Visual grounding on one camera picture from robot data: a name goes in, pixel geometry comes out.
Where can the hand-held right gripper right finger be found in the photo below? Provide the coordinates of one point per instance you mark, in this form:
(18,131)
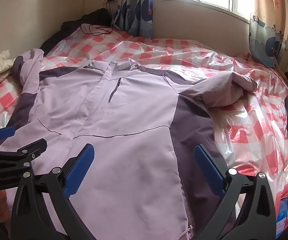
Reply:
(208,172)

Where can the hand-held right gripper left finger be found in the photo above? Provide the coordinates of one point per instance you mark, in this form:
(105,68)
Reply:
(80,171)

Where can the lilac and purple jacket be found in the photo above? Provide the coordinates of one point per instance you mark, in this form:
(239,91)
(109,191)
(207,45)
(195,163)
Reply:
(124,120)

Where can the smartphone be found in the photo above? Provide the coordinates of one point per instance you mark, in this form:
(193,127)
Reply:
(282,212)

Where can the black clothing pile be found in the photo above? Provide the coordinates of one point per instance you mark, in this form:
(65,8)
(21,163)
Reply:
(94,17)

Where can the red checkered plastic bed cover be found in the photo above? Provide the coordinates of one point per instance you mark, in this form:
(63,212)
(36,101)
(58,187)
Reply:
(246,130)

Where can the blue cartoon curtain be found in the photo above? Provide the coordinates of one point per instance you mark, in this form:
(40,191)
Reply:
(134,10)
(266,35)

